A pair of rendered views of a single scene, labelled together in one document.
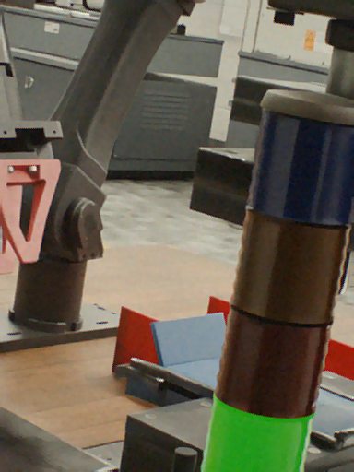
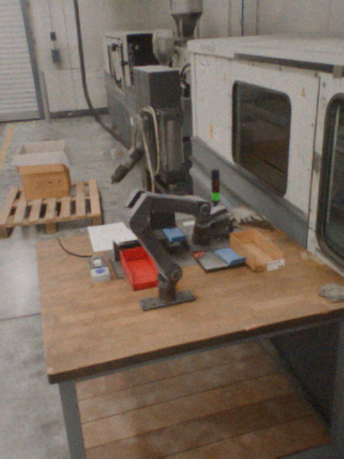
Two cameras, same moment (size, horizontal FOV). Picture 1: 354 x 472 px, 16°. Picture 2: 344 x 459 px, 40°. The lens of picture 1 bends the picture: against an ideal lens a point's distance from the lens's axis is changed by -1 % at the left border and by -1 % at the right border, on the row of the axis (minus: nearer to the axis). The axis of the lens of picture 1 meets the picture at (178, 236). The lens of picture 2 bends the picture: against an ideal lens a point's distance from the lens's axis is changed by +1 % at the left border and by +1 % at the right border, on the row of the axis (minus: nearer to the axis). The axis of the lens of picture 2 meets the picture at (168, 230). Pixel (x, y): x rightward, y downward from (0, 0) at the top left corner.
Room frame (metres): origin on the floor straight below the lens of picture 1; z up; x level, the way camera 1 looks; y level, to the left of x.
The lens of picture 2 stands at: (2.31, 0.95, 1.82)
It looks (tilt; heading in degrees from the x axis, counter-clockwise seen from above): 23 degrees down; 214
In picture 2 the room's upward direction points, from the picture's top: 3 degrees counter-clockwise
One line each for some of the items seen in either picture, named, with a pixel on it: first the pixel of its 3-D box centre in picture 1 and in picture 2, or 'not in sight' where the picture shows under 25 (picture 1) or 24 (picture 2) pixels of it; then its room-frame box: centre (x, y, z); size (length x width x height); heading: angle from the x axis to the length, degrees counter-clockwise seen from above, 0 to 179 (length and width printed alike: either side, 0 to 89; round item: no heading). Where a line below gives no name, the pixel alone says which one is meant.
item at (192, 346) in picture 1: (270, 371); (175, 232); (0.75, -0.07, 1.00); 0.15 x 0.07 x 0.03; 49
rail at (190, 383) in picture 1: (249, 423); not in sight; (0.71, -0.06, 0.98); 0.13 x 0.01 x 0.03; 49
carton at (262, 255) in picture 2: not in sight; (255, 250); (0.62, 0.25, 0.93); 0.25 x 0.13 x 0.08; 49
